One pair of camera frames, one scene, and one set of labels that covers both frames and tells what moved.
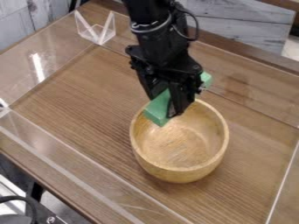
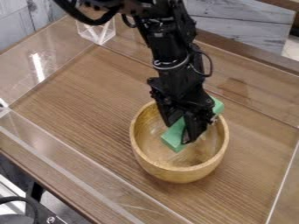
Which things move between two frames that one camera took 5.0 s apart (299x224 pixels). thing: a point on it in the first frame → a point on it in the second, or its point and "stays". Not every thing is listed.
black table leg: [37, 192] stays
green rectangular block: [157, 107] → [173, 136]
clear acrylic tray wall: [75, 178] stays
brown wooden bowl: [182, 150] stays
